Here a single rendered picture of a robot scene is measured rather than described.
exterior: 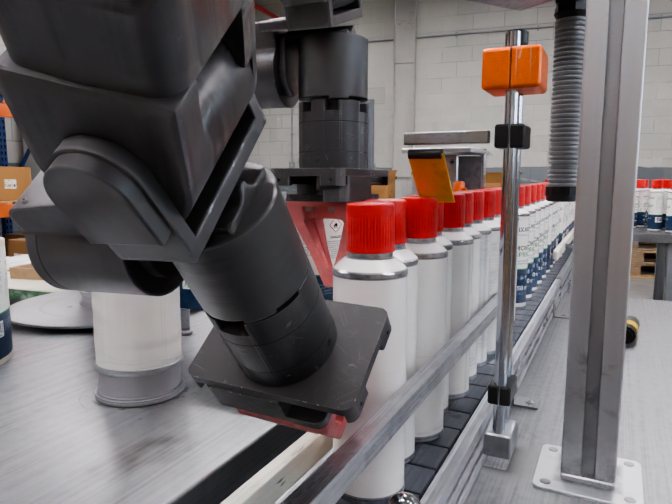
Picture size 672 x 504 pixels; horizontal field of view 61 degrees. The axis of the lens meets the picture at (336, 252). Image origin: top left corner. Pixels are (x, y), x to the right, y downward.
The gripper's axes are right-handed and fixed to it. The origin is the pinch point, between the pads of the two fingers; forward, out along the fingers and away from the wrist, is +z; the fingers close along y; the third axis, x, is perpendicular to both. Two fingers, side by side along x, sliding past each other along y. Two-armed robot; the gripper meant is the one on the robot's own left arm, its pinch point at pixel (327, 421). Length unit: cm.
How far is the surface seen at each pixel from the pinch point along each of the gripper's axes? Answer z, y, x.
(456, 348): 6.5, -5.4, -11.5
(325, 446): 5.4, 1.9, -0.4
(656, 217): 142, -34, -176
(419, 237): -1.0, -1.9, -16.6
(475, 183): 31, 5, -61
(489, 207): 14.7, -2.7, -37.6
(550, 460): 22.4, -12.9, -11.1
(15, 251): 189, 361, -150
